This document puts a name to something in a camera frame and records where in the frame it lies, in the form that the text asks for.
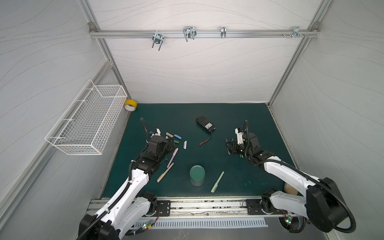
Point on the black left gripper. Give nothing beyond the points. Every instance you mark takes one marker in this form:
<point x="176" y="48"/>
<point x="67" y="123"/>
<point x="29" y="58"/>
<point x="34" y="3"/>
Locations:
<point x="169" y="145"/>

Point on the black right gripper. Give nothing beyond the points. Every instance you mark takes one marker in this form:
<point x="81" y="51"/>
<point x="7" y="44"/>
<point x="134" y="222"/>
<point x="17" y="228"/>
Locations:
<point x="235" y="146"/>

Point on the pink pen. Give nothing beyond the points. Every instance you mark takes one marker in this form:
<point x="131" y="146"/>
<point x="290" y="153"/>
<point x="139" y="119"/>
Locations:
<point x="172" y="158"/>

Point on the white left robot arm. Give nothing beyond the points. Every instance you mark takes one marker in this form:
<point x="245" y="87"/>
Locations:
<point x="117" y="218"/>

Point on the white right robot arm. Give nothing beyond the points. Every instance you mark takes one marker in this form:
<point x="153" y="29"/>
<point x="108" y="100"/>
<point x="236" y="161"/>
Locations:
<point x="318" y="201"/>

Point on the light green pen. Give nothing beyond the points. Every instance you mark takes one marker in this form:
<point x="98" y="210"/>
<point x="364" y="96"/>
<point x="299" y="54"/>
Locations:
<point x="217" y="182"/>

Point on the black battery box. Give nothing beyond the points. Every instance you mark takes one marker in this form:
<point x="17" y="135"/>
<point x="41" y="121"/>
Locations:
<point x="207" y="125"/>

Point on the green lidded round container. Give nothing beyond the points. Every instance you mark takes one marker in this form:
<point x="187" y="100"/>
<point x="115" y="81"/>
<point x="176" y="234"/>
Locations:
<point x="197" y="175"/>

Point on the yellow tape roll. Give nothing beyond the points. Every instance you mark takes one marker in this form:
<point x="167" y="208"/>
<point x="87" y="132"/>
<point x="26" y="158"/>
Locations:
<point x="130" y="105"/>

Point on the cork sanding block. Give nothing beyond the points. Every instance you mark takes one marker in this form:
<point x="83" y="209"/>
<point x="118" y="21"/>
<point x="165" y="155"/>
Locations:
<point x="290" y="190"/>

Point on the metal u-bolt clamp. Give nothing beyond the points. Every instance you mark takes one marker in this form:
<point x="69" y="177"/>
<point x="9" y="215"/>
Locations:
<point x="157" y="39"/>

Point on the metal hook clamp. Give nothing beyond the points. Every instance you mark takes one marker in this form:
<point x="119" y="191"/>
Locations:
<point x="189" y="33"/>

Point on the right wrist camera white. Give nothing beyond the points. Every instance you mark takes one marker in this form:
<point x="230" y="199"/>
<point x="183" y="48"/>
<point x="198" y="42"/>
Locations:
<point x="239" y="133"/>

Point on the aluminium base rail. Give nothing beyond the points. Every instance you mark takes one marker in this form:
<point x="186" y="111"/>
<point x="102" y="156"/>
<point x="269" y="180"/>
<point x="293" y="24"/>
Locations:
<point x="209" y="206"/>

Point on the white wire basket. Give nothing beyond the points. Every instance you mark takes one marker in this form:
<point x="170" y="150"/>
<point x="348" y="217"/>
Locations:
<point x="86" y="125"/>

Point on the small metal ring clamp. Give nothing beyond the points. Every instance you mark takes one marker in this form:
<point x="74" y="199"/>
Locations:
<point x="223" y="32"/>

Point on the metal bracket clamp right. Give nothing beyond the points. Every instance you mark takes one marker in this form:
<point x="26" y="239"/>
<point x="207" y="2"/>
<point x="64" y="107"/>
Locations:
<point x="296" y="34"/>

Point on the aluminium cross rail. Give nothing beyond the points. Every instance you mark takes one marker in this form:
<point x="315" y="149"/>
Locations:
<point x="201" y="34"/>

